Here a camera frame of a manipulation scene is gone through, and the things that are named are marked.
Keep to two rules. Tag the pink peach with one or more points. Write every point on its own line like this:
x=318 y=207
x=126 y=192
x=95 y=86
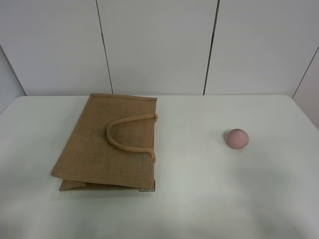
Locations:
x=237 y=139

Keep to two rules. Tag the brown linen tote bag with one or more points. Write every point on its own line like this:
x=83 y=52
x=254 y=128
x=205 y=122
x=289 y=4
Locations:
x=111 y=147

